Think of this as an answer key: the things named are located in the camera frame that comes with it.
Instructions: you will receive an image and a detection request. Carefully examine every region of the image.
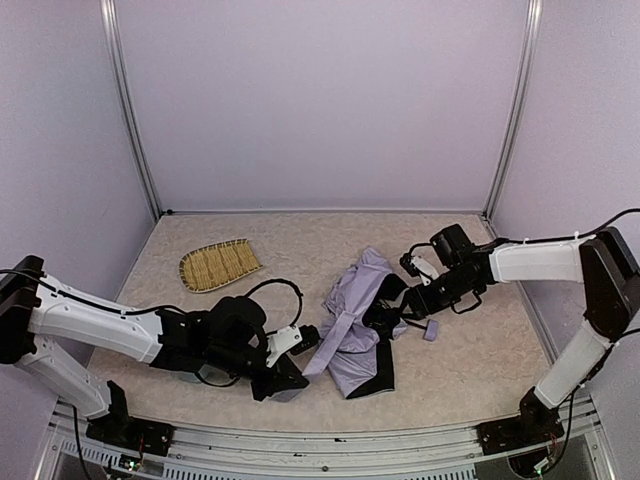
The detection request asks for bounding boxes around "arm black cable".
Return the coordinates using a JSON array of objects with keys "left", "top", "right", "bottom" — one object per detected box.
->
[
  {"left": 247, "top": 278, "right": 305, "bottom": 334},
  {"left": 574, "top": 207, "right": 640, "bottom": 241}
]

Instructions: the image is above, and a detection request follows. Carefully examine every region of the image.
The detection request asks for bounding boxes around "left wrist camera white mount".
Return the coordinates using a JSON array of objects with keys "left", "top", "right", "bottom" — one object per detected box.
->
[{"left": 266, "top": 325, "right": 320, "bottom": 368}]

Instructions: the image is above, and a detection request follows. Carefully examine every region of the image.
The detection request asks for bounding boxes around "light blue plastic pitcher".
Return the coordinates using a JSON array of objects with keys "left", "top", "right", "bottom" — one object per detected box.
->
[{"left": 181, "top": 365, "right": 220, "bottom": 387}]

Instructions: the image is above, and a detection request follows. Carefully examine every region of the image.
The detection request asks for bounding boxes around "woven bamboo tray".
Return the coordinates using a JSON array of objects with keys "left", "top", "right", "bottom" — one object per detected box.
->
[{"left": 178, "top": 238, "right": 262, "bottom": 294}]

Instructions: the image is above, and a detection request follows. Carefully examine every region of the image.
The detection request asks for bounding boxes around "aluminium corner post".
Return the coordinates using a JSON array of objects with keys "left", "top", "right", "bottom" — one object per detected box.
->
[
  {"left": 100, "top": 0, "right": 163, "bottom": 222},
  {"left": 483, "top": 0, "right": 543, "bottom": 223}
]

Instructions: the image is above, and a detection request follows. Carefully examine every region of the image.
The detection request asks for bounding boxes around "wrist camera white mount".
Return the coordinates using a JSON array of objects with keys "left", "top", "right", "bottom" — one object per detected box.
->
[
  {"left": 399, "top": 252, "right": 439, "bottom": 286},
  {"left": 266, "top": 325, "right": 320, "bottom": 368}
]

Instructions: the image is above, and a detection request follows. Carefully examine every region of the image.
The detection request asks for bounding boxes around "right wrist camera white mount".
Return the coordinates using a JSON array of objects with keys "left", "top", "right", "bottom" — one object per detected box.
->
[{"left": 399, "top": 252, "right": 439, "bottom": 286}]

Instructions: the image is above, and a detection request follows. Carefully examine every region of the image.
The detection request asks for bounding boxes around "right aluminium corner post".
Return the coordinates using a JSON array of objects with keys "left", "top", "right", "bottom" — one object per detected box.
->
[{"left": 483, "top": 0, "right": 543, "bottom": 223}]

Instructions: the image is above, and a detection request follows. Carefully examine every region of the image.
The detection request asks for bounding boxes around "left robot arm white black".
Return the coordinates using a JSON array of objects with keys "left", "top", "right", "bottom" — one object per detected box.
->
[{"left": 1, "top": 256, "right": 319, "bottom": 430}]

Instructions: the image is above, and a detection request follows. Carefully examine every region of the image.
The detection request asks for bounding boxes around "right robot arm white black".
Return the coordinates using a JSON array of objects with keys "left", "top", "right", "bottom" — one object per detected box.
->
[{"left": 363, "top": 224, "right": 639, "bottom": 454}]

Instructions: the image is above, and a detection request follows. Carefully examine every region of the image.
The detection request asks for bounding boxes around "aluminium front rail frame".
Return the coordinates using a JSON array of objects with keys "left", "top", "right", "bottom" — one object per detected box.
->
[{"left": 34, "top": 394, "right": 616, "bottom": 480}]

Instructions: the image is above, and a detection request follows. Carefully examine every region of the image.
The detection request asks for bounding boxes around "lilac folding umbrella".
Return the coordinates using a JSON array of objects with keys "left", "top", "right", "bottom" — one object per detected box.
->
[{"left": 303, "top": 247, "right": 439, "bottom": 400}]

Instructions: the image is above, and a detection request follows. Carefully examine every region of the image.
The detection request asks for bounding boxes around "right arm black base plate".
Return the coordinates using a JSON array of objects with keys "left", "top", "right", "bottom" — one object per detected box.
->
[{"left": 476, "top": 416, "right": 565, "bottom": 455}]

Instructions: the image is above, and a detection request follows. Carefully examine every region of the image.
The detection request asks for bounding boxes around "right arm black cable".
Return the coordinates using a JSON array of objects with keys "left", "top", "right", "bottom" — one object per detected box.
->
[{"left": 574, "top": 207, "right": 640, "bottom": 241}]

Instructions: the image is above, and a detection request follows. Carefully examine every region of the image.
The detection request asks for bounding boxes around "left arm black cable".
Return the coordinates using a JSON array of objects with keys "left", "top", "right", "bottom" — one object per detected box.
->
[{"left": 247, "top": 278, "right": 305, "bottom": 334}]

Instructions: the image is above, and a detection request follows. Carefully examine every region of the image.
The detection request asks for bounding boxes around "left aluminium corner post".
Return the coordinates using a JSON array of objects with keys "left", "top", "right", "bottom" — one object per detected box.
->
[{"left": 100, "top": 0, "right": 163, "bottom": 222}]

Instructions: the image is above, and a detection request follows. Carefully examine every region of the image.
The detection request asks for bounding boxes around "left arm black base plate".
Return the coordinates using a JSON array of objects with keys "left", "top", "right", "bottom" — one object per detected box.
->
[{"left": 86, "top": 416, "right": 175, "bottom": 457}]

